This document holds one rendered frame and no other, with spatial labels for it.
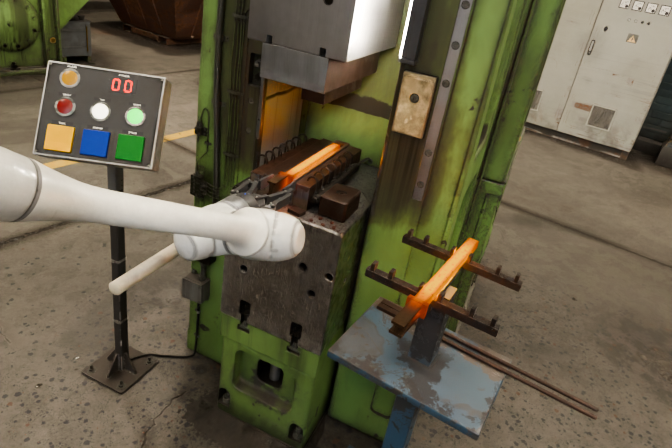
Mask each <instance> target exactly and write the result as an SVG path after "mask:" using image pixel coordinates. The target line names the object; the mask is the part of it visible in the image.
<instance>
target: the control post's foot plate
mask: <svg viewBox="0 0 672 448"><path fill-rule="evenodd" d="M143 354H144V353H142V352H140V351H138V350H136V349H134V348H132V347H130V346H129V355H128V353H126V352H125V353H124V354H123V367H124V369H123V370H121V369H120V358H119V354H118V353H116V354H115V346H114V347H113V348H112V349H110V350H109V351H108V352H107V353H105V354H104V355H103V356H101V357H100V358H99V359H97V360H95V361H94V362H93V363H92V364H90V366H88V367H86V368H84V370H83V371H82V372H81V374H82V375H84V376H85V377H87V378H88V379H90V380H92V381H95V382H97V383H98V384H99V385H100V386H103V387H106V388H108V389H110V390H112V391H113V392H116V393H118V394H120V395H122V394H124V393H125V392H127V391H128V390H129V389H130V388H131V387H133V386H134V385H135V384H137V383H138V382H140V381H141V380H142V379H143V378H144V376H145V375H146V374H147V373H149V372H150V371H151V370H153V369H154V368H155V366H156V365H157V364H159V363H160V361H159V360H157V359H155V358H152V357H151V356H144V357H140V358H137V359H134V360H131V359H130V358H133V357H136V356H139V355H143Z"/></svg>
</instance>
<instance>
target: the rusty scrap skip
mask: <svg viewBox="0 0 672 448"><path fill-rule="evenodd" d="M109 1H110V2H111V4H112V6H113V8H114V9H115V11H116V13H117V15H118V16H119V18H120V20H121V22H124V23H127V24H123V30H124V31H127V32H130V33H137V34H140V35H143V36H146V37H149V38H152V39H155V40H157V42H159V43H162V44H165V45H177V44H193V43H201V36H202V19H203V1H204V0H109ZM152 32H154V33H152ZM155 33H157V34H160V35H157V34H155Z"/></svg>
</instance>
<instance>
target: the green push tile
mask: <svg viewBox="0 0 672 448"><path fill-rule="evenodd" d="M144 144H145V137H141V136H133V135H126V134H119V135H118V141H117V148H116V154H115V159H118V160H125V161H133V162H140V163H142V157H143V151H144Z"/></svg>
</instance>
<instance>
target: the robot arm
mask: <svg viewBox="0 0 672 448"><path fill-rule="evenodd" d="M271 178H273V173H270V174H269V175H267V176H265V177H264V178H261V179H259V180H258V178H254V182H253V181H252V180H251V179H248V180H246V181H245V182H244V183H242V184H241V185H240V186H239V187H237V188H236V189H233V190H231V191H230V196H228V197H226V198H224V199H223V200H221V201H219V202H217V203H215V204H212V205H208V206H205V207H203V208H198V207H193V206H188V205H183V204H178V203H173V202H168V201H163V200H158V199H153V198H147V197H142V196H137V195H132V194H127V193H122V192H117V191H112V190H108V189H103V188H99V187H96V186H92V185H89V184H85V183H82V182H80V181H77V180H75V179H72V178H70V177H68V176H66V175H64V174H61V173H59V172H57V171H55V170H53V169H51V168H49V167H47V166H45V165H43V164H41V163H39V162H37V161H35V160H33V159H31V158H28V157H25V156H23V155H20V154H18V153H15V152H13V151H10V150H8V149H6V148H3V147H1V146H0V222H32V221H77V222H88V223H96V224H104V225H111V226H119V227H126V228H134V229H142V230H150V231H158V232H166V233H174V234H173V237H174V245H175V248H176V250H177V252H178V253H179V255H180V256H181V257H183V258H184V259H186V260H189V261H195V260H202V259H206V258H208V257H210V256H212V257H215V256H220V255H238V256H240V257H242V258H245V259H249V260H256V261H285V260H289V259H291V258H294V257H296V256H297V255H298V253H300V252H301V250H302V248H303V246H304V242H305V230H304V227H303V225H302V224H301V222H300V221H299V220H298V219H296V218H295V217H293V216H291V215H289V214H287V213H283V212H277V210H278V209H280V208H282V207H284V206H286V205H288V204H289V203H291V202H292V194H293V192H294V191H295V189H296V181H293V182H291V183H290V184H288V185H287V186H285V187H284V188H282V191H281V192H277V193H273V194H270V195H267V194H264V195H260V196H259V195H257V194H255V193H256V191H257V189H258V190H262V189H263V188H265V187H267V186H268V185H269V183H268V182H267V181H268V180H270V179H271ZM247 191H248V192H247ZM245 192H247V193H245Z"/></svg>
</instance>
